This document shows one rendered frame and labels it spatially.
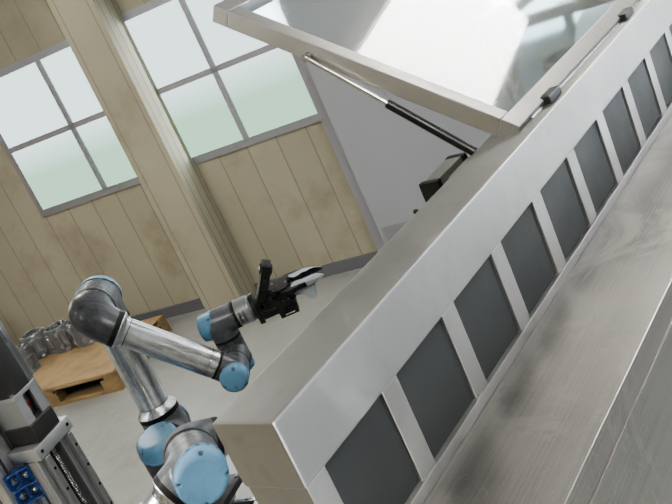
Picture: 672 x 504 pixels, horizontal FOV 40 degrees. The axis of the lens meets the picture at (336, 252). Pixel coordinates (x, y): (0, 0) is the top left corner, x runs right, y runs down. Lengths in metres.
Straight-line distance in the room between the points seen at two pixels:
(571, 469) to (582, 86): 0.74
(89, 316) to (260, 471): 1.50
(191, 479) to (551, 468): 1.06
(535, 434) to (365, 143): 4.65
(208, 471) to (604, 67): 1.09
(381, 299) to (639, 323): 0.37
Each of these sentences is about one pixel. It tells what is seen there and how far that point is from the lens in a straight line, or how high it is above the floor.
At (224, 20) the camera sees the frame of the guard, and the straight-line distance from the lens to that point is 1.59.
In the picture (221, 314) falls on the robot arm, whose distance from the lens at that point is 2.49.
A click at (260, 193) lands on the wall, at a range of 6.09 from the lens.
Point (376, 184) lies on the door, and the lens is 5.73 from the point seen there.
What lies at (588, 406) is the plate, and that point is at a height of 1.44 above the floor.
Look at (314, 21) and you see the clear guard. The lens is 1.61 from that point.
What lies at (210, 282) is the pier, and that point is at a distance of 6.27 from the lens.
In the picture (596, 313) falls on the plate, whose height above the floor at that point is 1.44.
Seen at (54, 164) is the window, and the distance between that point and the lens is 6.76.
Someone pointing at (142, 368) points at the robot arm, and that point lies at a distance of 2.56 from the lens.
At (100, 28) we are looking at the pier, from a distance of 5.95.
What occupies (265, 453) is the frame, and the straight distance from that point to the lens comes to 0.90.
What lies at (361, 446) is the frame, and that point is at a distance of 0.97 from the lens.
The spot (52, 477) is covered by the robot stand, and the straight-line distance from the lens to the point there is 2.32.
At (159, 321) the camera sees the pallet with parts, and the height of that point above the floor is 0.12.
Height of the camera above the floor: 2.03
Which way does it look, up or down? 18 degrees down
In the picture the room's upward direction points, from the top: 24 degrees counter-clockwise
